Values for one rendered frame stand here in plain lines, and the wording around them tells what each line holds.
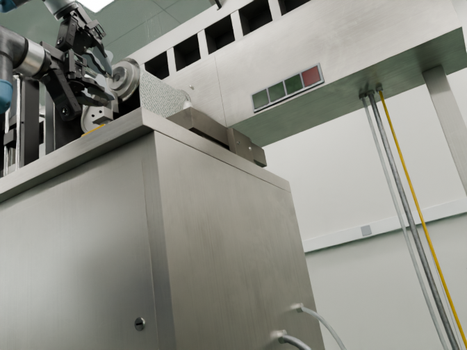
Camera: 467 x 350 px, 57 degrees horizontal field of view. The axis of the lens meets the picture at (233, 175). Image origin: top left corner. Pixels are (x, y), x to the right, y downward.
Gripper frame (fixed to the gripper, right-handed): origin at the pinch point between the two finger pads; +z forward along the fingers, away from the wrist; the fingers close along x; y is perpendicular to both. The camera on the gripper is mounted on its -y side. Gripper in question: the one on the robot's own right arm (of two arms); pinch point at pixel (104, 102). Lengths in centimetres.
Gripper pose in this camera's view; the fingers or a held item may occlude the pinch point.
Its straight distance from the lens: 118.7
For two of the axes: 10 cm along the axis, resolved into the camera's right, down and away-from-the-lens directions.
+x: -8.4, 3.1, 4.5
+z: 5.2, 2.2, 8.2
